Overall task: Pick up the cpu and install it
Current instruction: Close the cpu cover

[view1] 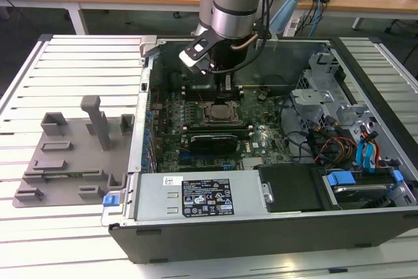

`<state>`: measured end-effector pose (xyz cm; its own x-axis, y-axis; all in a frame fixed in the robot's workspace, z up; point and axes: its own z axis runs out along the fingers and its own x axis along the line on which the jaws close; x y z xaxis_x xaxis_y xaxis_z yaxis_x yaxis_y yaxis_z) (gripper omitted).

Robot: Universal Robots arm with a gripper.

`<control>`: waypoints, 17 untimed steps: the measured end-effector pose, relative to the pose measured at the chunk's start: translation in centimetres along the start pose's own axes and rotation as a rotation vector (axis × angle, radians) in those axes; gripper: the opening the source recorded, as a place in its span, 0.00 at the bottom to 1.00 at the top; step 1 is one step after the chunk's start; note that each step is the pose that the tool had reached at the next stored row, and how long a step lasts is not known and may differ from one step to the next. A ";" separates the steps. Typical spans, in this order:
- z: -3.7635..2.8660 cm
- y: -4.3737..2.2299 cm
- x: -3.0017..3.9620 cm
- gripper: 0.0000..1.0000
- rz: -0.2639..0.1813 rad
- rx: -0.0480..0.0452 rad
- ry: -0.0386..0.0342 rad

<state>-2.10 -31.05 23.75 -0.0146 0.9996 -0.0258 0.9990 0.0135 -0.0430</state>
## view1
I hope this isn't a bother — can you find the grey power supply with label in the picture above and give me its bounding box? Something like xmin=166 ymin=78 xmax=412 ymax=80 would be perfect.
xmin=135 ymin=171 xmax=264 ymax=223

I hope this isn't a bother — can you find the green RAM stick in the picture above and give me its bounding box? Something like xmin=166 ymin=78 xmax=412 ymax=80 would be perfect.
xmin=41 ymin=173 xmax=86 ymax=180

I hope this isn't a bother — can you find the blue flat data cable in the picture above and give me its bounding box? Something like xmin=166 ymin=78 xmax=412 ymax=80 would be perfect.
xmin=355 ymin=140 xmax=366 ymax=171
xmin=365 ymin=131 xmax=379 ymax=171

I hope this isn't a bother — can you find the white power strip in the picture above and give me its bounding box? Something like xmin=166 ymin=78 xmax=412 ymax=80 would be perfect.
xmin=282 ymin=17 xmax=301 ymax=37

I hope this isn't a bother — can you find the black open PC case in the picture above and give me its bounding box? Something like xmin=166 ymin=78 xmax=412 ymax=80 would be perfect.
xmin=99 ymin=35 xmax=418 ymax=265

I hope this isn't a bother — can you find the hard disk in blue carrier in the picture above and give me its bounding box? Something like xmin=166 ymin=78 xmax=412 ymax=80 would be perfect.
xmin=321 ymin=170 xmax=394 ymax=210

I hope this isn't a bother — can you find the grey plastic parts rack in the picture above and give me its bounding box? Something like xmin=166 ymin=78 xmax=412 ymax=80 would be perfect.
xmin=11 ymin=95 xmax=135 ymax=208

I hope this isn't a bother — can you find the green motherboard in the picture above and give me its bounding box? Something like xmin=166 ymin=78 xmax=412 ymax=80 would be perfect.
xmin=148 ymin=88 xmax=295 ymax=174

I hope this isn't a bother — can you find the CPU socket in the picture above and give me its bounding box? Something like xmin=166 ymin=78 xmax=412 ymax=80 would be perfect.
xmin=202 ymin=101 xmax=244 ymax=127

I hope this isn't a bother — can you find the black RAM slot row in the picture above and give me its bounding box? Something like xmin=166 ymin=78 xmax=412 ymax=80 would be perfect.
xmin=182 ymin=123 xmax=253 ymax=137
xmin=182 ymin=83 xmax=244 ymax=101

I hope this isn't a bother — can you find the red yellow black wire bundle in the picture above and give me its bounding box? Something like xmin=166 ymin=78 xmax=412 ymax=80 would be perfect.
xmin=310 ymin=128 xmax=357 ymax=164

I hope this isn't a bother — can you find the blue hanging cable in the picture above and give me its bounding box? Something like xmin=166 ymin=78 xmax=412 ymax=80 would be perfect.
xmin=312 ymin=0 xmax=326 ymax=38

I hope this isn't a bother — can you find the black graphics card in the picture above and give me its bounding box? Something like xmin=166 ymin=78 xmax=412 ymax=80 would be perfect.
xmin=189 ymin=133 xmax=238 ymax=154

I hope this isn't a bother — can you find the grey case corner latch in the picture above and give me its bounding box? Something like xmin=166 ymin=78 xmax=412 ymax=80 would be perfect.
xmin=139 ymin=35 xmax=160 ymax=58

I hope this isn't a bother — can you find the silver metal drive cage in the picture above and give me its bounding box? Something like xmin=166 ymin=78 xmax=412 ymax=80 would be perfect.
xmin=290 ymin=46 xmax=376 ymax=142

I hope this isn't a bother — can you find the white wrist camera black mount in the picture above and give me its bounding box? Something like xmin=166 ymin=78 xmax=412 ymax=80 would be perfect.
xmin=178 ymin=35 xmax=218 ymax=74

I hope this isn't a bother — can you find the silver CPU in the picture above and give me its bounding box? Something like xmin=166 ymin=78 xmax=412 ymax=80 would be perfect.
xmin=211 ymin=105 xmax=236 ymax=120

